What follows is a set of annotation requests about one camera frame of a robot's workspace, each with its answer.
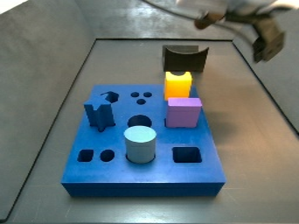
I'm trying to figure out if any black camera cable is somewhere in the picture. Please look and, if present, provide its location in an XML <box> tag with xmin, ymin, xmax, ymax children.
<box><xmin>141</xmin><ymin>0</ymin><xmax>203</xmax><ymax>21</ymax></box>

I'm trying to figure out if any purple rectangular block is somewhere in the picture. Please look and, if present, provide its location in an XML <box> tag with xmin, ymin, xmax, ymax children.
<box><xmin>166</xmin><ymin>98</ymin><xmax>202</xmax><ymax>128</ymax></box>

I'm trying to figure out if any blue star-shaped block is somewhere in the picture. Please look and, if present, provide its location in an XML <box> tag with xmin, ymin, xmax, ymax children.
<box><xmin>85</xmin><ymin>94</ymin><xmax>115</xmax><ymax>132</ymax></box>

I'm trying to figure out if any brown wooden cylinder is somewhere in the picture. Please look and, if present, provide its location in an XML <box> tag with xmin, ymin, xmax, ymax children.
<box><xmin>194</xmin><ymin>12</ymin><xmax>225</xmax><ymax>30</ymax></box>

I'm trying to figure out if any yellow notched block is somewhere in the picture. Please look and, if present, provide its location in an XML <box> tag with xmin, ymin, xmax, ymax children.
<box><xmin>165</xmin><ymin>72</ymin><xmax>193</xmax><ymax>100</ymax></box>

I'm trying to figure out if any blue foam shape-sorter board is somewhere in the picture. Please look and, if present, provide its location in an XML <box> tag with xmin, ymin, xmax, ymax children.
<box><xmin>61</xmin><ymin>84</ymin><xmax>226</xmax><ymax>197</ymax></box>

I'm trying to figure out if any light blue cylinder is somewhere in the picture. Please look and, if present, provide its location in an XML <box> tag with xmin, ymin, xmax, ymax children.
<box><xmin>125</xmin><ymin>125</ymin><xmax>157</xmax><ymax>164</ymax></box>

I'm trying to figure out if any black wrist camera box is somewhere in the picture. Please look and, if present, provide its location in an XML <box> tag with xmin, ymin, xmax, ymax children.
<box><xmin>253</xmin><ymin>17</ymin><xmax>286</xmax><ymax>63</ymax></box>

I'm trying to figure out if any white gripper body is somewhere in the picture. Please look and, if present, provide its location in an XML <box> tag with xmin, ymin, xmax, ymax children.
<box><xmin>174</xmin><ymin>0</ymin><xmax>299</xmax><ymax>18</ymax></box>

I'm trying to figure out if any black curved cradle stand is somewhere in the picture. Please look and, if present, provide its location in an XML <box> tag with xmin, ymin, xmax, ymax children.
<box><xmin>163</xmin><ymin>45</ymin><xmax>210</xmax><ymax>73</ymax></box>

